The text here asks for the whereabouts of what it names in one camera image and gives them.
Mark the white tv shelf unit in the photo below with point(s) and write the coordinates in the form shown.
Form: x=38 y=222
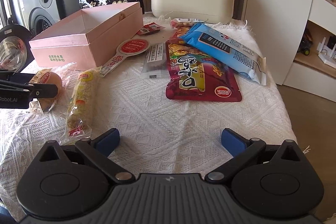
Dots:
x=307 y=72

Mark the clear dark snack packet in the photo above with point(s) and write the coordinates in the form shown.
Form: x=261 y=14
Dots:
x=155 y=64

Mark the yellow long snack bar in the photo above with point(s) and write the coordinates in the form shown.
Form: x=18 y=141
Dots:
x=80 y=110

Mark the white router on shelf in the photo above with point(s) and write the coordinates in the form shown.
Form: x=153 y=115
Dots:
x=326 y=55

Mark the white woven tablecloth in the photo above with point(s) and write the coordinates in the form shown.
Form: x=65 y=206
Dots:
x=158 y=135

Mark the cream tissue box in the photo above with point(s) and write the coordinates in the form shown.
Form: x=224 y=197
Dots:
x=210 y=11

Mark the red round lollipop snack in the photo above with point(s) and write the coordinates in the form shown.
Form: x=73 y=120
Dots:
x=126 y=49

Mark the grey washing machine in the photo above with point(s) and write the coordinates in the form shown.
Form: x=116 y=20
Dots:
x=38 y=15

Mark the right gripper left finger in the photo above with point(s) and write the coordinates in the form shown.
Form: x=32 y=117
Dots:
x=96 y=151

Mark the dark red snack bag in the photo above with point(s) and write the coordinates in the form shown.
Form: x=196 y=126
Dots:
x=196 y=76

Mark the blue seaweed snack pack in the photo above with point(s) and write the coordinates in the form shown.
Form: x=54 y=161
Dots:
x=228 y=51

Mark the pink cardboard box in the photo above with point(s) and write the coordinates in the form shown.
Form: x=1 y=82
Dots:
x=88 y=37

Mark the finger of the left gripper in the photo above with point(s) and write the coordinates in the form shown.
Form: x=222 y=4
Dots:
x=17 y=85

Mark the red spicy strip packet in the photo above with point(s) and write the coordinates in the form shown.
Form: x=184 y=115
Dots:
x=179 y=23

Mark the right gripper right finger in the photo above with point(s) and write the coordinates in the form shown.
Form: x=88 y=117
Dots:
x=243 y=152

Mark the small red snack packet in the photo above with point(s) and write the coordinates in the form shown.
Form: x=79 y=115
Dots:
x=149 y=29

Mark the round bread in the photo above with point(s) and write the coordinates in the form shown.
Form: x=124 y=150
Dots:
x=60 y=76

